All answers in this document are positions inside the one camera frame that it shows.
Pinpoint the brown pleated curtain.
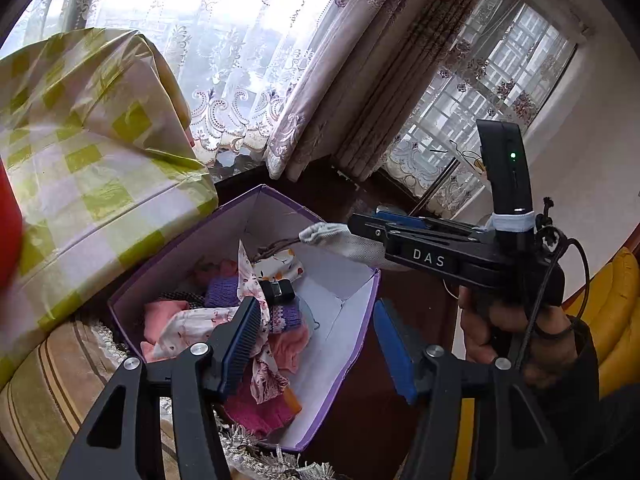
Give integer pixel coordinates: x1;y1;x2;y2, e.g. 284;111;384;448
332;0;501;183

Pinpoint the black gripper cord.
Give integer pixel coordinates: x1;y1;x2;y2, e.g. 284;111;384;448
520;199;592;371

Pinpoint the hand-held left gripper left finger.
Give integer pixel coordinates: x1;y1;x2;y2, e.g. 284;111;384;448
55;295;263;480

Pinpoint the person's right forearm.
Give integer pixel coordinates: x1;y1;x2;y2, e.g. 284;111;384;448
540;320;601;480

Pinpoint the grey-blue knit hat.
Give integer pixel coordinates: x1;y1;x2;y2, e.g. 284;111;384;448
297;295;321;333

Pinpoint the yellow cushioned seat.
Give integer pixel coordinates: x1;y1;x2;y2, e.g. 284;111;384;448
452;247;640;480

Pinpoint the white floral cloth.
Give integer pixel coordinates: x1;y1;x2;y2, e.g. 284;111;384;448
160;240;301;406

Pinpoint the grey herringbone cloth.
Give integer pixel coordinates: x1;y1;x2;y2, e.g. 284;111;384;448
299;222;401;268

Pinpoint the purple white knitted sock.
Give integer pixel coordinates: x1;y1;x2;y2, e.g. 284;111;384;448
204;277;301;335

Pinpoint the magenta fuzzy cloth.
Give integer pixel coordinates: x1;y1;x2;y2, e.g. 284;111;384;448
222;375;296;438

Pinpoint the mauve patterned curtain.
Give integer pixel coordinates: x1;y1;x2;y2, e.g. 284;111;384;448
265;0;416;181

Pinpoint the light pink frilled cloth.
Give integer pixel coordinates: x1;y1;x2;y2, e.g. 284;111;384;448
267;327;313;376

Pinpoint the purple cardboard box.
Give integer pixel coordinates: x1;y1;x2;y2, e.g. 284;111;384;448
107;184;382;453

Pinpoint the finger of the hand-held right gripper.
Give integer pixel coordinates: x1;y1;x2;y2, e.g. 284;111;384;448
375;204;488;233
347;212;401;256

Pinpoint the white orange-print cloth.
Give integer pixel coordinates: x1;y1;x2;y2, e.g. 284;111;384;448
257;247;303;283

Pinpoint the yellow checked plastic tablecloth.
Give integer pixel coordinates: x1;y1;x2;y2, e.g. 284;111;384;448
0;27;220;386

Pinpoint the person's right hand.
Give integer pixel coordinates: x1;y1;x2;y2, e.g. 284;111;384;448
457;285;581;388

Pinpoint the striped plush cushion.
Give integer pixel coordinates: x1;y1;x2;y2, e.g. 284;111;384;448
0;310;336;480

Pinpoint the red thermos flask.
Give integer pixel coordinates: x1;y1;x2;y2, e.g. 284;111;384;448
0;160;25;291

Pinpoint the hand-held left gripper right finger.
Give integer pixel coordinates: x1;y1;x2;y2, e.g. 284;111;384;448
372;297;573;480

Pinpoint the white lace sheer curtain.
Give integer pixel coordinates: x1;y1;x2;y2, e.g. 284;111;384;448
385;0;576;216
0;0;351;181

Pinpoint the black white houndstooth cloth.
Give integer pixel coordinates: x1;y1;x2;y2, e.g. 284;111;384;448
165;287;206;306

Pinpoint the salmon pink fleece cloth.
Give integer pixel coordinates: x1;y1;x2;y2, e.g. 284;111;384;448
141;302;201;363

